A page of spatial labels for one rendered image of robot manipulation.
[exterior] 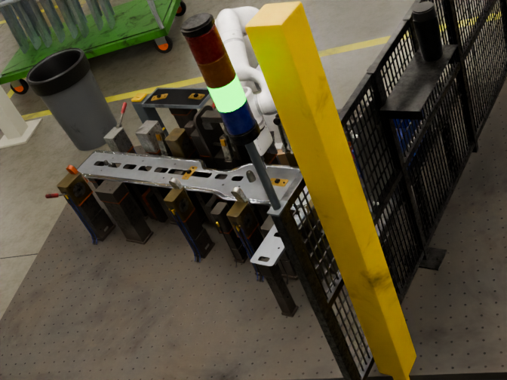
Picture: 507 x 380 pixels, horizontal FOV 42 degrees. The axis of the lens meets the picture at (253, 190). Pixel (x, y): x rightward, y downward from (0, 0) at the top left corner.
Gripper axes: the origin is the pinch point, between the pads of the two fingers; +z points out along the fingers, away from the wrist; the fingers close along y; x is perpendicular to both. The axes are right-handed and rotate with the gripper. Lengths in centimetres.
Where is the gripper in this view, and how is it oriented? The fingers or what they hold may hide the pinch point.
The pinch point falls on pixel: (268, 159)
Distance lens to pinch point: 259.6
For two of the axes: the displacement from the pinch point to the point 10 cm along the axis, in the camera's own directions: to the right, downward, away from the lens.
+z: 3.4, 7.4, 5.9
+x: 8.1, 0.9, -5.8
